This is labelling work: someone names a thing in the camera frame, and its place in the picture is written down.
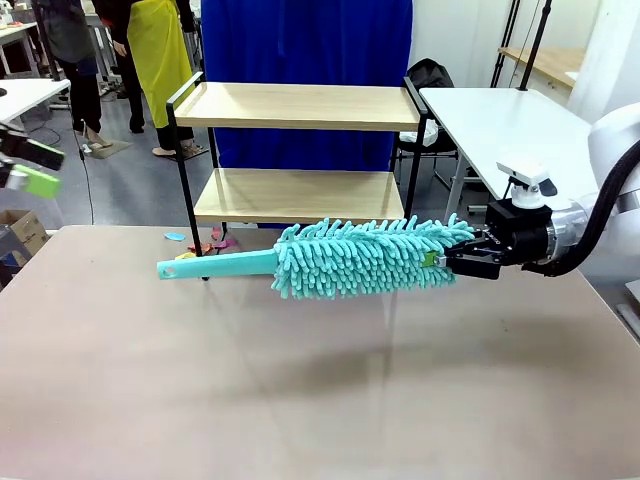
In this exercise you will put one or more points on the person in dark clothes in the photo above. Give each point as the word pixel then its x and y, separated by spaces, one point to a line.
pixel 75 45

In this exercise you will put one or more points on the brown floor mat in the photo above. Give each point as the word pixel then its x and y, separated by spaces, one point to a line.
pixel 110 148

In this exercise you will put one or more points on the teal chenille duster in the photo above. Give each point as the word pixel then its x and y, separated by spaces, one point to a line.
pixel 350 260

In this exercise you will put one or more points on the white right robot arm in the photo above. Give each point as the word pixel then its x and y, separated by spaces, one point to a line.
pixel 615 130

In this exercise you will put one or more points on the cardboard box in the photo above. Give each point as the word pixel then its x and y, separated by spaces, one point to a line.
pixel 27 227

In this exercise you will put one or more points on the cyan paper scrap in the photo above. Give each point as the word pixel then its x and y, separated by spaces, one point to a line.
pixel 174 236

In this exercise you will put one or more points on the black pole stand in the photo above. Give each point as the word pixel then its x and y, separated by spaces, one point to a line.
pixel 535 50

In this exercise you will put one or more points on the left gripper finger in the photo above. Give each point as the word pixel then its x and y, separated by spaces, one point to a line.
pixel 35 150
pixel 37 182

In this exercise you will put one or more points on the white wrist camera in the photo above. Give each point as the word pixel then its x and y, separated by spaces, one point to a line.
pixel 525 177

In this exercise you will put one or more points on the yellow paper scrap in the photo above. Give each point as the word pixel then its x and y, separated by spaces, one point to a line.
pixel 184 256

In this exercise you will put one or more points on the black tripod stand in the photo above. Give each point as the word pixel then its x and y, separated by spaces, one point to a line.
pixel 506 45

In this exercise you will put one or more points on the pink paper scrap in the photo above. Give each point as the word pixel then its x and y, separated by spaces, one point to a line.
pixel 229 243

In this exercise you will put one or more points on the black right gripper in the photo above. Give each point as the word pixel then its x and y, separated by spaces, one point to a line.
pixel 520 240

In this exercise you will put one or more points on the small white table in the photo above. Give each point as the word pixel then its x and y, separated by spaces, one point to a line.
pixel 25 95

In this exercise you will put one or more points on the large white table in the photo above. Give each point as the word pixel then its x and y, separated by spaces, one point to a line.
pixel 500 125

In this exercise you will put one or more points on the person in yellow apron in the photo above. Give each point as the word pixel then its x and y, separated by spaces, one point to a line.
pixel 160 50

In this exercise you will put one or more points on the black chair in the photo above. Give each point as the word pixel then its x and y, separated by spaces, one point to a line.
pixel 430 72

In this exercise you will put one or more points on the white plastic bag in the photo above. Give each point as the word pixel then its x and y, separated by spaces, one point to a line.
pixel 419 134

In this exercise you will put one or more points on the orange paper scrap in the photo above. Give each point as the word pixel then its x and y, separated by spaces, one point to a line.
pixel 209 248

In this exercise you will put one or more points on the black frame wooden two-tier shelf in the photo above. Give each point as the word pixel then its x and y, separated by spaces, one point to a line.
pixel 300 195

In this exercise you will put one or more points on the wooden top table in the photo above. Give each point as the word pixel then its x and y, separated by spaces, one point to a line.
pixel 550 62

